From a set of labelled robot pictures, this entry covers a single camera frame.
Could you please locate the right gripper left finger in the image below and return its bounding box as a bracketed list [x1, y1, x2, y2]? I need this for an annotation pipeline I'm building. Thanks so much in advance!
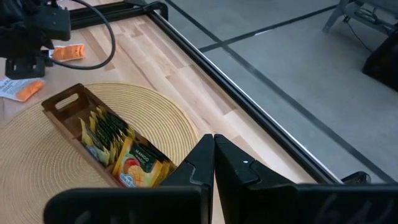
[160, 133, 216, 224]

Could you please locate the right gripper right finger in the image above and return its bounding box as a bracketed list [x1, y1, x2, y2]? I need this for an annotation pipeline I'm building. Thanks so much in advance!
[214, 133, 297, 224]

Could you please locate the orange red tea packet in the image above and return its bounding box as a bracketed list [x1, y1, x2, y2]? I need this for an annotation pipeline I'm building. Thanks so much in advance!
[146, 146, 177, 185]
[111, 136, 165, 189]

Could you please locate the white orange tea packet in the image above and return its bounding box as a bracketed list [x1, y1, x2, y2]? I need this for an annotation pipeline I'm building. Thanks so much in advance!
[49, 43, 86, 62]
[0, 76, 46, 103]

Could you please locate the wooden three-compartment tea box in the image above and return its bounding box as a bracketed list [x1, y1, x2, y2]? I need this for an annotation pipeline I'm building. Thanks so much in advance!
[41, 82, 178, 189]

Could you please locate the round woven placemat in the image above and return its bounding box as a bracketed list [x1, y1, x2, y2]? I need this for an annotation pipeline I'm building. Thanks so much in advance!
[0, 81, 201, 224]

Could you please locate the black floor equipment base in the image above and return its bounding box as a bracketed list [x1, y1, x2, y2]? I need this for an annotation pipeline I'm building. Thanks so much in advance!
[361, 28, 398, 93]

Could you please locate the grey metal stand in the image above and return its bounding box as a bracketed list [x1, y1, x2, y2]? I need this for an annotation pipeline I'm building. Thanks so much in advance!
[322, 0, 398, 35]

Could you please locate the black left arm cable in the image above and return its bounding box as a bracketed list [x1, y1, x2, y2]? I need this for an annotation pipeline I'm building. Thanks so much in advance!
[46, 0, 117, 71]

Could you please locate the black frame hook bracket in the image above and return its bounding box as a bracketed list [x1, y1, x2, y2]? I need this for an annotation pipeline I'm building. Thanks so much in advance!
[341, 170, 372, 186]

